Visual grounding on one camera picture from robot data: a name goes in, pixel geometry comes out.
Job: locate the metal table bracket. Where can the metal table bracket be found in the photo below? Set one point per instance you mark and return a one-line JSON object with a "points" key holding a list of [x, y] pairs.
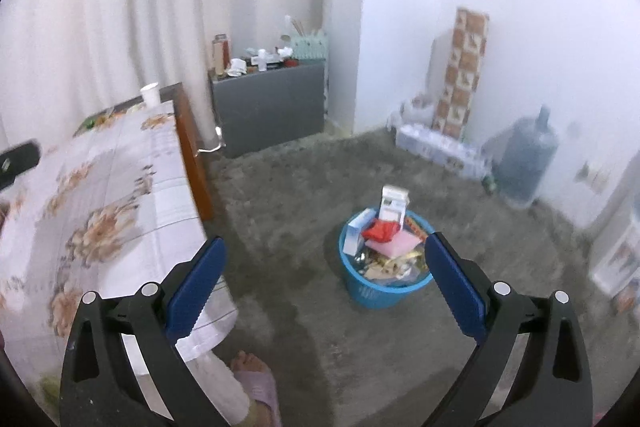
{"points": [[216, 142]]}

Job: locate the floral tablecloth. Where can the floral tablecloth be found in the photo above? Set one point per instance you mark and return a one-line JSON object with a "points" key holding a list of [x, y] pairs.
{"points": [[100, 187]]}

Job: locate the grey cabinet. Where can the grey cabinet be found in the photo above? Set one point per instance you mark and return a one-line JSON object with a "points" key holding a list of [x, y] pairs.
{"points": [[270, 107]]}

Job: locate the brown wooden table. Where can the brown wooden table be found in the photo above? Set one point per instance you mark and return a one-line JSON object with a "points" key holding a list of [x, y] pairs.
{"points": [[192, 167]]}

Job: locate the white paper cup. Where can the white paper cup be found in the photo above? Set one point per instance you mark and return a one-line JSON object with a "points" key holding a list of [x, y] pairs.
{"points": [[150, 96]]}

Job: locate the white crumpled cloth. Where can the white crumpled cloth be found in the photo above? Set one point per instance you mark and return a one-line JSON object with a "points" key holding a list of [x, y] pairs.
{"points": [[235, 67]]}

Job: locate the orange snack wrapper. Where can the orange snack wrapper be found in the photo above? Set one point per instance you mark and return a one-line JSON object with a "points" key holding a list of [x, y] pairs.
{"points": [[415, 225]]}

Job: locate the blue water jug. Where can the blue water jug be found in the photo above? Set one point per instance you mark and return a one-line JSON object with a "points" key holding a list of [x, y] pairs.
{"points": [[525, 157]]}

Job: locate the wrapped pack of bottles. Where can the wrapped pack of bottles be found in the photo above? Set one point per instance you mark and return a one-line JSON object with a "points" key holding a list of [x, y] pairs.
{"points": [[440, 149]]}

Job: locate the green bottle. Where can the green bottle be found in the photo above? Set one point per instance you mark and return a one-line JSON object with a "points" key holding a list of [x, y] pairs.
{"points": [[489, 184]]}

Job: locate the red wrapper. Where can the red wrapper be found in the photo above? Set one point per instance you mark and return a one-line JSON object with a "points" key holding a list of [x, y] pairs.
{"points": [[382, 232]]}

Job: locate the person's foot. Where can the person's foot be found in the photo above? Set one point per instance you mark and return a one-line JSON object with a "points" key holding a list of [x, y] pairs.
{"points": [[250, 364]]}

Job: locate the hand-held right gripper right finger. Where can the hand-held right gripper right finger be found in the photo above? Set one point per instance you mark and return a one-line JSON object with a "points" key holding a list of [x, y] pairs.
{"points": [[455, 287]]}

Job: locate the brown paper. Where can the brown paper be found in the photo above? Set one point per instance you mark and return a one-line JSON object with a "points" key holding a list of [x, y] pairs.
{"points": [[375, 272]]}

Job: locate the blue and white box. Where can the blue and white box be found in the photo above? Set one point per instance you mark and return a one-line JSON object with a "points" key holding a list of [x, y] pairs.
{"points": [[357, 232]]}

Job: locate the white printed cabinet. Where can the white printed cabinet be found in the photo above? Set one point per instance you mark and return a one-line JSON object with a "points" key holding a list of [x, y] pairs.
{"points": [[620, 257]]}

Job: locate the green slotted basket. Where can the green slotted basket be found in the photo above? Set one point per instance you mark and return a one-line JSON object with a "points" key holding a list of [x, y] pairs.
{"points": [[310, 44]]}

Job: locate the white pipe fitting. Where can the white pipe fitting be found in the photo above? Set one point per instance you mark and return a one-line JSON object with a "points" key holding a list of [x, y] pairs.
{"points": [[260, 59]]}

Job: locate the person's leg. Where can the person's leg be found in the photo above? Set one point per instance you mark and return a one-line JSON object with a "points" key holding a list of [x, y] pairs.
{"points": [[220, 387]]}

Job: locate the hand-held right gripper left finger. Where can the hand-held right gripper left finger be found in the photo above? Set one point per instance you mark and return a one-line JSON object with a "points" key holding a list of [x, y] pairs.
{"points": [[197, 287]]}

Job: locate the small green packet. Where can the small green packet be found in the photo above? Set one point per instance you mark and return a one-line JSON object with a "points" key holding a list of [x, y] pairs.
{"points": [[90, 123]]}

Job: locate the white curtain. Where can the white curtain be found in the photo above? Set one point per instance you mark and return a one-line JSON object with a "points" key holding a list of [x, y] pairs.
{"points": [[150, 7]]}

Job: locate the pink bubble mailer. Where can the pink bubble mailer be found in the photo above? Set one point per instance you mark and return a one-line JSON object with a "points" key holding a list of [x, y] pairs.
{"points": [[400, 246]]}

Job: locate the white carton box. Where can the white carton box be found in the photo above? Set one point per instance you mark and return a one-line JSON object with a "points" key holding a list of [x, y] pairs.
{"points": [[392, 204]]}

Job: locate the pink slipper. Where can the pink slipper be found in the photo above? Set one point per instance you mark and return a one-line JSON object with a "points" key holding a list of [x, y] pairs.
{"points": [[262, 399]]}

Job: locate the blue plastic bin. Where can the blue plastic bin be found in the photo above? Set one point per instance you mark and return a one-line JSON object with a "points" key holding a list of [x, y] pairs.
{"points": [[380, 294]]}

